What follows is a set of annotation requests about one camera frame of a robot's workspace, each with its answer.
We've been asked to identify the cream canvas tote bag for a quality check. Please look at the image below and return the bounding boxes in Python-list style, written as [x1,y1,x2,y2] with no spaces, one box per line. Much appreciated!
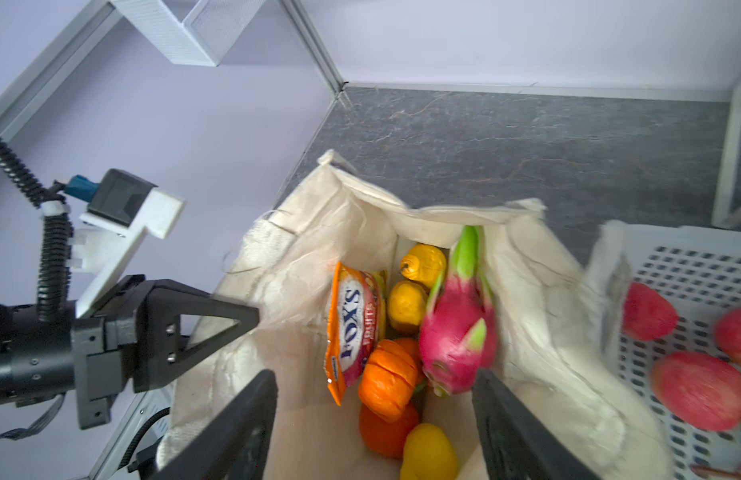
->
[156,151,673,479]

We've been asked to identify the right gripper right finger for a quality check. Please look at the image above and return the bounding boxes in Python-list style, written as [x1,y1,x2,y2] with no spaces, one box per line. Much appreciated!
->
[471,368,597,480]

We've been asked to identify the orange pumpkin vegetable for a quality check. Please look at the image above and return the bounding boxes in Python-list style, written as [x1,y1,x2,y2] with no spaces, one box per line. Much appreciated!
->
[358,338,423,423]

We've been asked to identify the yellow orange mango fruit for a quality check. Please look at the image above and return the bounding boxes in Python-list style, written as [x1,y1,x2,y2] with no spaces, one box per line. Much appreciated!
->
[399,244,447,290]

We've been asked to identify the pink dragon fruit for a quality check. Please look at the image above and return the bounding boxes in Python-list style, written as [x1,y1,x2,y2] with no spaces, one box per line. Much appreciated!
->
[418,226,499,397]

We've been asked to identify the red apple back left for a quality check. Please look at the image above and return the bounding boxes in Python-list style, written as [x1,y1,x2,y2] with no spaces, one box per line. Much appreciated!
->
[622,282,679,341]

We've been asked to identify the red apple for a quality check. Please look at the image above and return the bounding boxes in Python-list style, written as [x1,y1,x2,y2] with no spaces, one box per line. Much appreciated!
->
[714,307,741,366]
[622,282,679,341]
[650,351,741,432]

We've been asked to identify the yellow lemon fruit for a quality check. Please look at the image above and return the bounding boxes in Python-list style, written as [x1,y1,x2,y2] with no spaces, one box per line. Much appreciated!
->
[399,423,459,480]

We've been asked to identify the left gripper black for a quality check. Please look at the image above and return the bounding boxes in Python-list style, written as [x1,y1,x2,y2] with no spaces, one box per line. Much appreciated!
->
[70,275,260,430]

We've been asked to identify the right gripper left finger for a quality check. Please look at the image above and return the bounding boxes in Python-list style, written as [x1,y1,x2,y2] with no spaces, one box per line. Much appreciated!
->
[154,370,278,480]

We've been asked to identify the red tomato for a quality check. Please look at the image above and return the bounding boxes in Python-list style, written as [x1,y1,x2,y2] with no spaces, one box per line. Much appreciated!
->
[358,403,420,459]

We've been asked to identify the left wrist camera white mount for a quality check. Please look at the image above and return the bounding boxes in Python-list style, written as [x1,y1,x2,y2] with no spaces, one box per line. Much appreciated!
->
[64,169,184,318]

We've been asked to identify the red apple front middle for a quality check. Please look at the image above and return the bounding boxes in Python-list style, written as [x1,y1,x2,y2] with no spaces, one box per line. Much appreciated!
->
[714,307,741,366]

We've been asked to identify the orange snack bag top shelf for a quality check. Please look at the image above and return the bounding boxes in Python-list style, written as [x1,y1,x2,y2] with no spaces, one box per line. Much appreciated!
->
[324,263,387,405]

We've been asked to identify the red apple front left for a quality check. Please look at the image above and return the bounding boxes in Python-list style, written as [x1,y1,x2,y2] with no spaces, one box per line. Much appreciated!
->
[650,351,741,432]

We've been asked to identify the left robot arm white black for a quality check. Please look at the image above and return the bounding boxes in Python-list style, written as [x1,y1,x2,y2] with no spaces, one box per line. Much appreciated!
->
[0,137,260,441]

